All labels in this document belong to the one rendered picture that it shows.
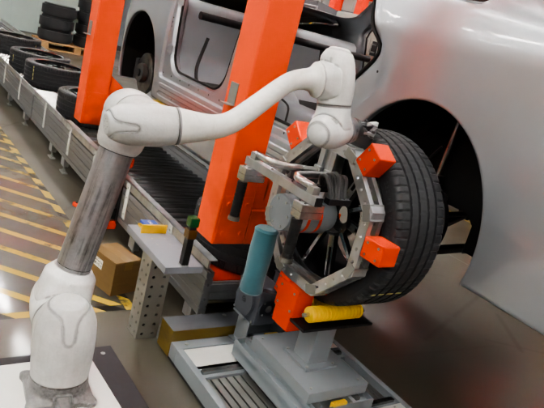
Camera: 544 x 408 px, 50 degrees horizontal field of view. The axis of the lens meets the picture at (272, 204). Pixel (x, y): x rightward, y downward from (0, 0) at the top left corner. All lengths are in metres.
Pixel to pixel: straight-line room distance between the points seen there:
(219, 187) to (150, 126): 0.95
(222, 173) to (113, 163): 0.81
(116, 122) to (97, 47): 2.59
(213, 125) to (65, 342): 0.68
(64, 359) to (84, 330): 0.09
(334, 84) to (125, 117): 0.59
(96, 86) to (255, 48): 1.99
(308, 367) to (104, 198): 1.08
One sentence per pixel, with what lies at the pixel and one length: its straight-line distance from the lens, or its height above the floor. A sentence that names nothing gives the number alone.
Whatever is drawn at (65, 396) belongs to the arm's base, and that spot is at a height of 0.39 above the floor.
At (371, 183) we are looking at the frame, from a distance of 1.93.
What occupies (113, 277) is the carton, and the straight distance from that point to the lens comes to 2.98.
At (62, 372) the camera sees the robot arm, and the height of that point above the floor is 0.46.
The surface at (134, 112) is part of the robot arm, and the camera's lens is 1.51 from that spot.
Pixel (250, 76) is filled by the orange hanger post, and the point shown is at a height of 1.23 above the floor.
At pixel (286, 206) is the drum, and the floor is 0.88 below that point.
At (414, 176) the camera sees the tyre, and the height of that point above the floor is 1.08.
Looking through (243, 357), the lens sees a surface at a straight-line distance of 2.50.
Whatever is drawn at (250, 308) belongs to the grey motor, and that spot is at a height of 0.31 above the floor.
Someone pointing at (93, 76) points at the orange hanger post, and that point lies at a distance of 4.11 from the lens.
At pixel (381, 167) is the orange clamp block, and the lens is 1.89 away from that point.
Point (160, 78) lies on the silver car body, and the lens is 4.33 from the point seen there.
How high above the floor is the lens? 1.41
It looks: 16 degrees down
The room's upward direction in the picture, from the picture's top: 15 degrees clockwise
